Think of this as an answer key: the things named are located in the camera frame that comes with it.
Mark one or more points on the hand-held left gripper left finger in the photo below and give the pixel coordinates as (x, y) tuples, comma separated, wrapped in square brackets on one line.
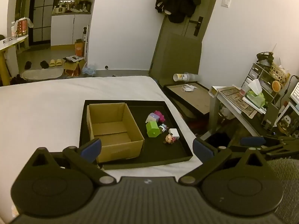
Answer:
[(91, 149)]

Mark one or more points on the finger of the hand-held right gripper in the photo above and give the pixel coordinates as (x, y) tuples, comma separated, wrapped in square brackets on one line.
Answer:
[(252, 141)]

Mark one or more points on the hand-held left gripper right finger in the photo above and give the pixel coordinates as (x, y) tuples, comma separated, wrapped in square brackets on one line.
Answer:
[(202, 149)]

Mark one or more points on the brown cardboard box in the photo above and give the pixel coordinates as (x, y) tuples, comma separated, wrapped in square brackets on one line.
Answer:
[(112, 130)]

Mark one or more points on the white cube toy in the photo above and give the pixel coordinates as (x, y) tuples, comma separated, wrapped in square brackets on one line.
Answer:
[(174, 133)]

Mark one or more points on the brown-haired doll figurine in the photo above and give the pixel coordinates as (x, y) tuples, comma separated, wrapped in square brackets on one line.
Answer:
[(168, 139)]

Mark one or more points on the black tray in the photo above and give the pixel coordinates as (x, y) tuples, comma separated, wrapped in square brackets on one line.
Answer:
[(161, 154)]

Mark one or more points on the small blue figurine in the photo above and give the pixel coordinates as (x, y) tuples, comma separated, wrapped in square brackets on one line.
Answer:
[(163, 127)]

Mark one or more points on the green toy bin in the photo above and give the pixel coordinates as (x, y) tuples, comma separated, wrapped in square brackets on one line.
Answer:
[(153, 129)]

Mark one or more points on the pink toy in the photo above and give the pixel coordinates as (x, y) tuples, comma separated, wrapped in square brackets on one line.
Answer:
[(160, 116)]

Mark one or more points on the lavender cube toy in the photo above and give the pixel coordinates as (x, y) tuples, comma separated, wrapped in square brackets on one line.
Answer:
[(151, 118)]

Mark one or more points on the panda toy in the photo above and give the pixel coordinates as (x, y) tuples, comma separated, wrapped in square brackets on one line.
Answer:
[(286, 122)]

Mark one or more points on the white side table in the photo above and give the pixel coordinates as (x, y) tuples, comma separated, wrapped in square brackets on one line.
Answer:
[(213, 112)]

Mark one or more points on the green tissue pack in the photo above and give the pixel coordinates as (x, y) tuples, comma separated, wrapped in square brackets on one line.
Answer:
[(255, 98)]

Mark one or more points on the patterned table mat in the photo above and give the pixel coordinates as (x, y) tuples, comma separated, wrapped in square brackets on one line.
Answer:
[(236, 98)]

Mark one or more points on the orange round disc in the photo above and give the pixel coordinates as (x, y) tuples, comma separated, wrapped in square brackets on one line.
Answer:
[(276, 85)]

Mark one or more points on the grey ribbed fabric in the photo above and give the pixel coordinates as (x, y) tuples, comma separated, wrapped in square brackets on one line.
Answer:
[(287, 191)]

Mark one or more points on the white face mask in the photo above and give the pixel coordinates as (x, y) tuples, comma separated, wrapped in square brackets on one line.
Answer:
[(189, 88)]

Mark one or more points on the desk drawer organiser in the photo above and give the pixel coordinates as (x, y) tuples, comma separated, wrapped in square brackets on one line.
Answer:
[(257, 72)]

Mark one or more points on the woven basket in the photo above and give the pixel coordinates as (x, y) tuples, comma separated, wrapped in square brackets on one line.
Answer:
[(280, 73)]

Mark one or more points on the clear plastic cups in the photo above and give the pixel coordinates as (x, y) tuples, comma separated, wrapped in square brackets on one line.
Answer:
[(193, 77)]

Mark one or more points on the printed paper cup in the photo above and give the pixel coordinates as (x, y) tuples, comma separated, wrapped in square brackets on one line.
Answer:
[(180, 77)]

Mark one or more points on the blue plastic bag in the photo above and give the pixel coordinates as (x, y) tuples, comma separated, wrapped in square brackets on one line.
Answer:
[(90, 70)]

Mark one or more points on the open cardboard floor box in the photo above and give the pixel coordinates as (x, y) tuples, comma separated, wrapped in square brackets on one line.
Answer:
[(72, 68)]

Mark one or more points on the dark model figure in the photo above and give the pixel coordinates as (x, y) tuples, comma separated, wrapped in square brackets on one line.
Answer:
[(265, 57)]

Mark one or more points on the grey floor mat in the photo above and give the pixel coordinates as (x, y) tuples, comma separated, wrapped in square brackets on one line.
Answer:
[(42, 74)]

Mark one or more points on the yellow slipper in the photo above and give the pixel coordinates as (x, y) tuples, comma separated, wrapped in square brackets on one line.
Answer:
[(59, 62), (52, 63)]

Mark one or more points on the black slipper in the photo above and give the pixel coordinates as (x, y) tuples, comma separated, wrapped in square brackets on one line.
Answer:
[(28, 65), (44, 64)]

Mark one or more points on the orange paper bag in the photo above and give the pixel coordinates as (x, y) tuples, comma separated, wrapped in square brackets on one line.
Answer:
[(79, 49)]

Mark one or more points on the black shoes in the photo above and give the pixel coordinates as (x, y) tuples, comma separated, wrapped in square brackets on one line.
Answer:
[(17, 79)]

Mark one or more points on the black spray bottle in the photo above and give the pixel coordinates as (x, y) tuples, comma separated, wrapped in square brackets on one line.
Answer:
[(84, 33)]

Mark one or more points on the white cabinet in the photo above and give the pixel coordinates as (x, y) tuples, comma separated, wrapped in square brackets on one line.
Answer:
[(67, 30)]

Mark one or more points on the yellow table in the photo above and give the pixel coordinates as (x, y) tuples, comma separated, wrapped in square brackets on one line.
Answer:
[(4, 60)]

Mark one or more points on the olive door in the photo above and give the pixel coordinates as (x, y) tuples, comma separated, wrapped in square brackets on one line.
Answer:
[(184, 25)]

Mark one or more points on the eyeglasses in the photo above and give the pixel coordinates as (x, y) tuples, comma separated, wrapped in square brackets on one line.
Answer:
[(9, 39)]

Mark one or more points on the red bag with plastic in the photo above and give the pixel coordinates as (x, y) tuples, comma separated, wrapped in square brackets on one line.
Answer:
[(22, 28)]

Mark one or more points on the black grid sliding door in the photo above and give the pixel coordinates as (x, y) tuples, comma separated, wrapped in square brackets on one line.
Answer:
[(42, 11)]

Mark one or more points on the black hanging jackets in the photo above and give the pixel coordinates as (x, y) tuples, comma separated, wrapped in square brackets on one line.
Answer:
[(177, 2)]

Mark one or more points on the white light switch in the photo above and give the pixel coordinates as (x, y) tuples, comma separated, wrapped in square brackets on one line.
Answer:
[(226, 2)]

